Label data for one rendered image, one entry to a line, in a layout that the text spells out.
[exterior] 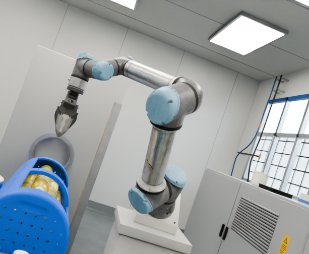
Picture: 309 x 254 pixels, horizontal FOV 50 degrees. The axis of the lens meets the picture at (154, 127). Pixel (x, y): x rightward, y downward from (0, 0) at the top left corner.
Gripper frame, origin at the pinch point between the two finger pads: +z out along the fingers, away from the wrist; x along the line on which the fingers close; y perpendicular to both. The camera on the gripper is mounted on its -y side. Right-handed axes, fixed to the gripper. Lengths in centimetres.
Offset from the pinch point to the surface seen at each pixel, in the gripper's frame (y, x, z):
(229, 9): 242, -141, -199
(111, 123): 107, -32, -13
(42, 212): -36.4, -3.5, 22.1
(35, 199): -36.8, -0.2, 18.7
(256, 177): 146, -189, -12
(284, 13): 193, -187, -199
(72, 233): 107, -33, 72
